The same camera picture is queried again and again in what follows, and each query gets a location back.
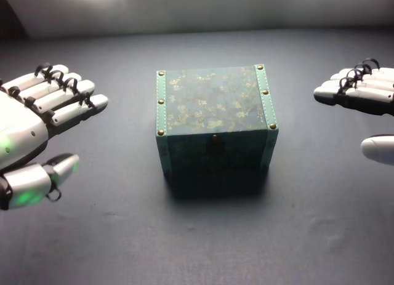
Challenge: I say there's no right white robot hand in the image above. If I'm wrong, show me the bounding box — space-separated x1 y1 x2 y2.
313 57 394 166

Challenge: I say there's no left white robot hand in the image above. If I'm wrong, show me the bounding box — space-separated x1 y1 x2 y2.
0 62 109 211

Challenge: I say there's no teal floral trunk box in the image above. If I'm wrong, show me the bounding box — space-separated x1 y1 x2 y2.
155 63 279 198

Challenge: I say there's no grey table cloth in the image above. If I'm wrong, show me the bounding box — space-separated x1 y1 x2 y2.
0 28 394 285

